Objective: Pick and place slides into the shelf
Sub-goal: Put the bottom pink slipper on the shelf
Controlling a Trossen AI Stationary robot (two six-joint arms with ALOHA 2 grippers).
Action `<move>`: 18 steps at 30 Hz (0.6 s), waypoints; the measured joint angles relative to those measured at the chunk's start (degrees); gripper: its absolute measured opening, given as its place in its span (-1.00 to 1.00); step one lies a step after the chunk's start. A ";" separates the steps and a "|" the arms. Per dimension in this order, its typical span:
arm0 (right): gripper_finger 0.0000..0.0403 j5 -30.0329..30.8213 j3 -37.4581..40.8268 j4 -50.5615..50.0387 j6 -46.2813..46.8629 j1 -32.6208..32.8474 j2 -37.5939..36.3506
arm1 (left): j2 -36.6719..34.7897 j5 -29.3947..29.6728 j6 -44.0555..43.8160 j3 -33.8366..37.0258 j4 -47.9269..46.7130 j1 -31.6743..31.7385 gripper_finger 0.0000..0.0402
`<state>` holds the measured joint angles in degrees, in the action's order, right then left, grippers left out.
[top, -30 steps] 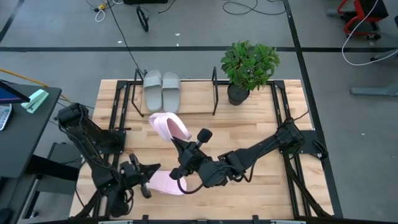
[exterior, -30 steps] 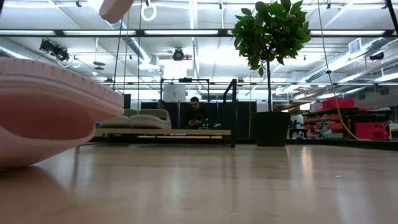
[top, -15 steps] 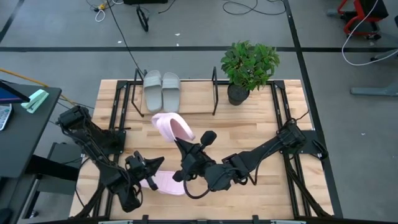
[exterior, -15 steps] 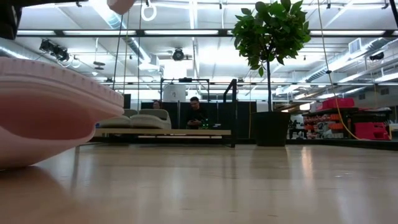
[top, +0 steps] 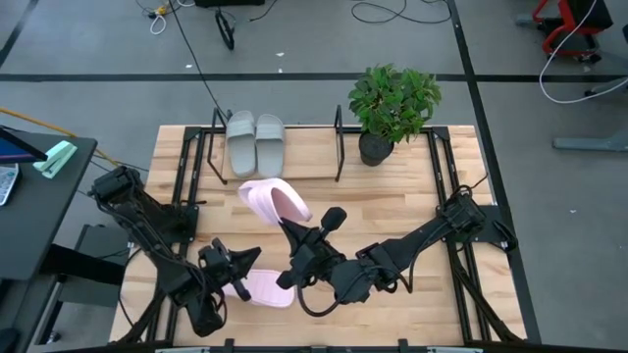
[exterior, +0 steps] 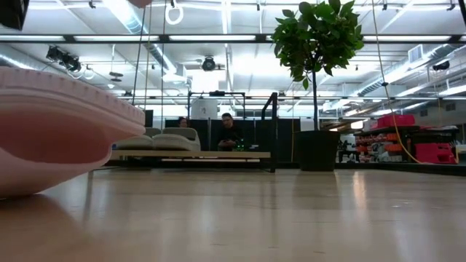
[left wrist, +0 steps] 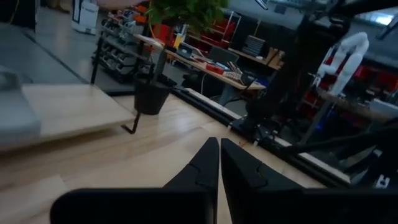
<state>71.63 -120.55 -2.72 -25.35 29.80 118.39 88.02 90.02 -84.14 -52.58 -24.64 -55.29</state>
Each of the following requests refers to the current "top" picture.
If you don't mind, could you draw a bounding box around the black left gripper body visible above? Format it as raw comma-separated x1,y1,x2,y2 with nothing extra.
197,237,252,303

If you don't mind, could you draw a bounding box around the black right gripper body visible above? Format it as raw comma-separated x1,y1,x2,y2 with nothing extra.
275,205,348,291

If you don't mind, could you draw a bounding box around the pink rubber slide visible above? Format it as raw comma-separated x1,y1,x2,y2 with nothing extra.
220,268,296,310
237,176,314,227

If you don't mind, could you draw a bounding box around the grey rubber slide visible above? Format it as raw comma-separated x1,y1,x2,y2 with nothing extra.
254,113,288,179
225,109,258,179

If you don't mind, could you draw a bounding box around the green potted plant black pot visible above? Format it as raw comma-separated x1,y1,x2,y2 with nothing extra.
347,62,443,168

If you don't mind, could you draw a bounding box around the black side desk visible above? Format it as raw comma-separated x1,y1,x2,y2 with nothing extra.
0,130,99,353

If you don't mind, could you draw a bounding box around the mint green stapler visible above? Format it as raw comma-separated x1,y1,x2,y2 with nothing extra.
32,139,79,179

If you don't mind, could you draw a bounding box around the black floor stand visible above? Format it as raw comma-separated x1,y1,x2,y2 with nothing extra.
214,7,236,51

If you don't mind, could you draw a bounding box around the laptop computer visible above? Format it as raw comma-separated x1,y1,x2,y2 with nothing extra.
0,124,49,207

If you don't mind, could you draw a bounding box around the grey desk foot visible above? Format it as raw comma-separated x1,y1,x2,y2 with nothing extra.
583,76,628,98
552,132,628,153

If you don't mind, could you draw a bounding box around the red and black chair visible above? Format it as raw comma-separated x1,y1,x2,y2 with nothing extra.
516,0,614,64

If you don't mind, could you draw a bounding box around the wooden shelf black metal frame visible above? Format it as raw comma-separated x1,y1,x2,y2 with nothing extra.
206,104,347,186

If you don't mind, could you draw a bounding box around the black cable bundle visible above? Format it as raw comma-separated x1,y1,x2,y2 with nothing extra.
448,244,522,344
116,274,173,344

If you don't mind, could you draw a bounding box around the black metal rig frame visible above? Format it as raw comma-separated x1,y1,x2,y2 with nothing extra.
110,125,529,353

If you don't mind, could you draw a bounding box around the long black floor cable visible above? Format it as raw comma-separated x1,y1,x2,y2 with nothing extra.
166,0,225,114

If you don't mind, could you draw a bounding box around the thick yellow cable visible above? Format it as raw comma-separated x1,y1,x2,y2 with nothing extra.
0,107,119,168

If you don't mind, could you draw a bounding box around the looped black floor cable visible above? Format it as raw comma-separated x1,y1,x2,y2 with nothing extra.
350,0,453,25

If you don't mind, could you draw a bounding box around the white cable yellow plug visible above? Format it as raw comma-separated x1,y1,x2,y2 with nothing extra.
148,0,197,36

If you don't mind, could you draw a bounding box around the long white cable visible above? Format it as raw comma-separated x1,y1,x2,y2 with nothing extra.
538,0,628,105

